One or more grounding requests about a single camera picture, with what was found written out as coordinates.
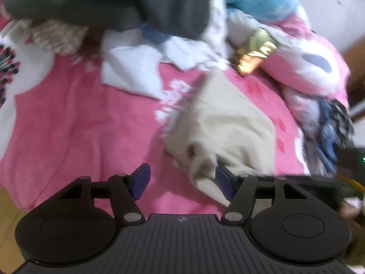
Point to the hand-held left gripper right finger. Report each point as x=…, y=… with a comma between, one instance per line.
x=223, y=184

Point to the pink floral bed sheet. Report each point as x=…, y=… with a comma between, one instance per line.
x=85, y=120

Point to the white garment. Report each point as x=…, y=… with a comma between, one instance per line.
x=131, y=68

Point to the plaid shirt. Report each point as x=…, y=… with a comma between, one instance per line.
x=343, y=120

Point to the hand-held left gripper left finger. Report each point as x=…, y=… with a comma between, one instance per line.
x=141, y=181

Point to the blue garment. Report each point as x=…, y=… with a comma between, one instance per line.
x=328, y=137

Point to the dark grey garment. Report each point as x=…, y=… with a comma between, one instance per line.
x=114, y=0

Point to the smartphone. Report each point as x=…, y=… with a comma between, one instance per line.
x=253, y=52

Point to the beige pants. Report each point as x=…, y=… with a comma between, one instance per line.
x=228, y=125

